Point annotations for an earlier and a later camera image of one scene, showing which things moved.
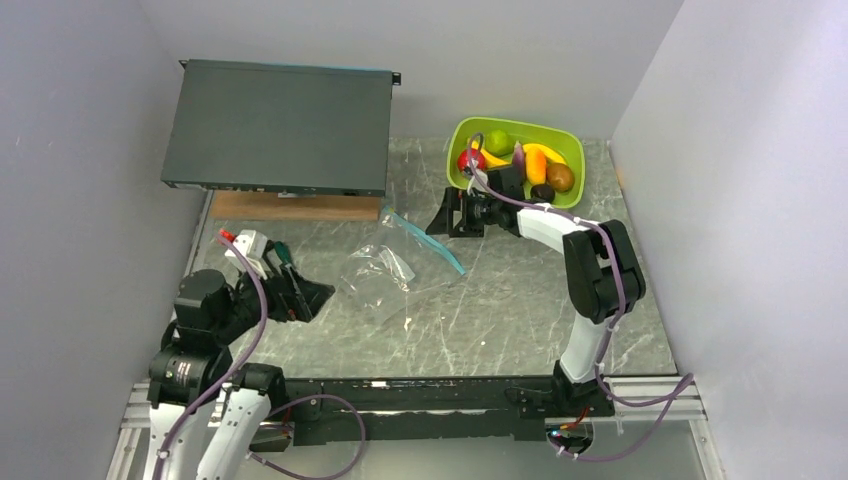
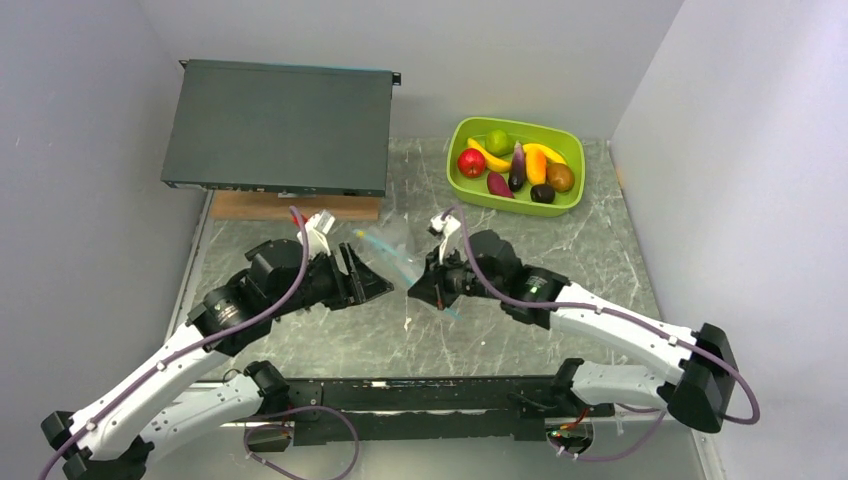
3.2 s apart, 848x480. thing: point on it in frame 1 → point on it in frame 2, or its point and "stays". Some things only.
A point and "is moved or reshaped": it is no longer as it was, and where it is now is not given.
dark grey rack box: [280, 128] stays
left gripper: [302, 298] → [361, 283]
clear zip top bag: [401, 264] is moved or reshaped
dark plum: [542, 193] stays
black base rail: [445, 407] stays
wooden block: [265, 206] stays
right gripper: [458, 200] → [432, 286]
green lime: [499, 142] stays
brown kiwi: [560, 176] stays
